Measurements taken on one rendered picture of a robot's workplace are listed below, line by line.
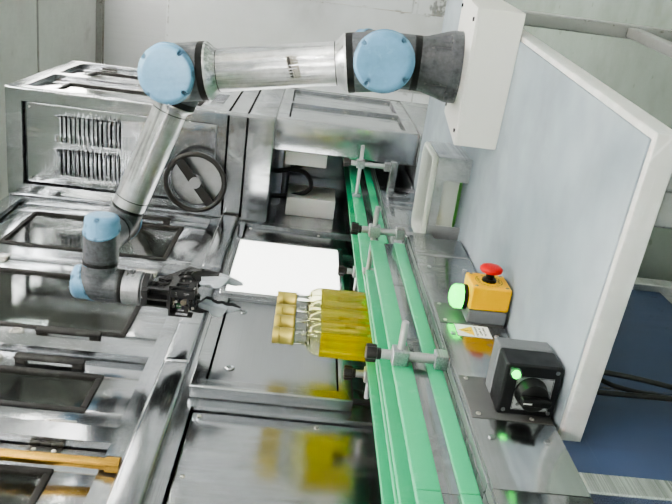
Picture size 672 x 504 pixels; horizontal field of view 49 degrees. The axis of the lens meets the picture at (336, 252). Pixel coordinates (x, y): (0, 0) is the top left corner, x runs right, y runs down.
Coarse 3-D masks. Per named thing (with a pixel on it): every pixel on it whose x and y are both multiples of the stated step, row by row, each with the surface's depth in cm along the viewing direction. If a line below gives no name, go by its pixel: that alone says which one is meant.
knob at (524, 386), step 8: (520, 384) 101; (528, 384) 100; (536, 384) 99; (544, 384) 100; (520, 392) 100; (528, 392) 99; (536, 392) 99; (544, 392) 99; (520, 400) 99; (528, 400) 98; (536, 400) 99; (544, 400) 99; (528, 408) 100; (536, 408) 100; (544, 408) 99
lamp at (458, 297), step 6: (456, 288) 130; (462, 288) 130; (468, 288) 130; (450, 294) 131; (456, 294) 129; (462, 294) 129; (468, 294) 129; (450, 300) 131; (456, 300) 129; (462, 300) 129; (456, 306) 130; (462, 306) 130
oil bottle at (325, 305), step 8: (312, 304) 160; (320, 304) 160; (328, 304) 161; (336, 304) 161; (344, 304) 162; (352, 304) 162; (360, 304) 163; (312, 312) 158; (344, 312) 158; (352, 312) 159; (360, 312) 159
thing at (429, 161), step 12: (432, 156) 171; (420, 168) 187; (432, 168) 170; (420, 180) 188; (432, 180) 171; (420, 192) 189; (432, 192) 173; (420, 204) 190; (420, 216) 191; (420, 228) 186
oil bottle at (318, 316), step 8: (320, 312) 156; (328, 312) 156; (336, 312) 157; (312, 320) 153; (320, 320) 153; (328, 320) 153; (336, 320) 153; (344, 320) 154; (352, 320) 154; (360, 320) 155; (368, 320) 155
